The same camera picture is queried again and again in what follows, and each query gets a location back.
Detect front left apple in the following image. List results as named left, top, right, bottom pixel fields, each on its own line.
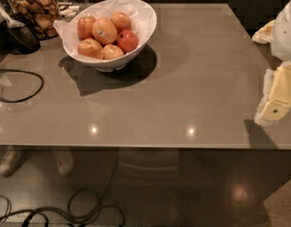
left=77, top=38, right=103, bottom=60

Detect left white shoe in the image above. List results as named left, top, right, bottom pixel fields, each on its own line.
left=0, top=146, right=23, bottom=177

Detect white shoe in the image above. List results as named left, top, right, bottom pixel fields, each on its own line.
left=54, top=150, right=74, bottom=176
left=0, top=146, right=23, bottom=177

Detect back left apple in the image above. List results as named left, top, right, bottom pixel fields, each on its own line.
left=77, top=16, right=95, bottom=39

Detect right white shoe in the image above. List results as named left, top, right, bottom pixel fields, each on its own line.
left=54, top=150, right=74, bottom=176

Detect white items behind bowl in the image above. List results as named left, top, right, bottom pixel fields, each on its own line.
left=60, top=5, right=80, bottom=17

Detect back right apple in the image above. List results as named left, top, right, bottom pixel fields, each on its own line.
left=111, top=11, right=131, bottom=33

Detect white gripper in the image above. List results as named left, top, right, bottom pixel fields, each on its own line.
left=252, top=0, right=291, bottom=126

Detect black round appliance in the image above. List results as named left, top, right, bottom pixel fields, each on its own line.
left=6, top=17, right=41, bottom=54

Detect white bowl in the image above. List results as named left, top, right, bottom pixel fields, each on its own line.
left=61, top=0, right=158, bottom=73

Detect apple with sticker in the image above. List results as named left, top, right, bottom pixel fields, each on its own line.
left=93, top=17, right=117, bottom=44

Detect red right apple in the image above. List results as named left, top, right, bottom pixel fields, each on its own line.
left=117, top=29, right=139, bottom=53

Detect front middle apple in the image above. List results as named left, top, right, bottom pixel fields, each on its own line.
left=103, top=44, right=124, bottom=61

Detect black cable on table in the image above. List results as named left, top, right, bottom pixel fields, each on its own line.
left=0, top=68, right=44, bottom=104

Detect glass jar of dried chips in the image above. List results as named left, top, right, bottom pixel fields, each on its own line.
left=8, top=0, right=61, bottom=40

